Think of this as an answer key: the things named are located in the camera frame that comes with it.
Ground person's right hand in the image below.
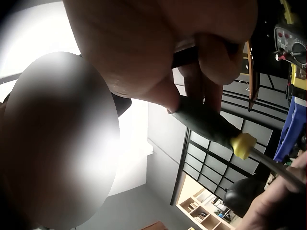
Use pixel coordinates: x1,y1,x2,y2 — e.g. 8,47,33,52
63,0,259,113

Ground person's left hand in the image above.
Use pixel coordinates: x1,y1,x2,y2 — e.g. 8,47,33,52
248,156,307,230

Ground person's left fingers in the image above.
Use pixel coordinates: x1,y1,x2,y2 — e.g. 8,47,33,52
285,156,307,193

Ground person's right thumb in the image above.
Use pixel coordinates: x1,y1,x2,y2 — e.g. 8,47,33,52
113,77,181,113

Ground person's right fingers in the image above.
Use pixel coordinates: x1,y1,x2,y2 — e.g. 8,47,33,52
179,32,241,112

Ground green yellow handled screwdriver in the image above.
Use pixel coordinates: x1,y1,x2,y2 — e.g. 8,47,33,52
171,95,307,195

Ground blue plastic bin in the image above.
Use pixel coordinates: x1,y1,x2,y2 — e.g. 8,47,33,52
273,96,307,164

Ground black wrist band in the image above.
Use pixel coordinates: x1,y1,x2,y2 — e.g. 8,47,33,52
224,178,267,217

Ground yellow black multimeter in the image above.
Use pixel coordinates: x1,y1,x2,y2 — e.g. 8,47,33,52
273,23,307,86

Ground black framed glass partition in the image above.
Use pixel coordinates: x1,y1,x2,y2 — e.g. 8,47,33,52
170,72,291,206

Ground wooden cubby shelf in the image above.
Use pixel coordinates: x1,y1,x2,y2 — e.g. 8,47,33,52
176,188,232,230

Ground bright window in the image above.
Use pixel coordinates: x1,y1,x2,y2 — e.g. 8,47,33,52
0,0,154,193

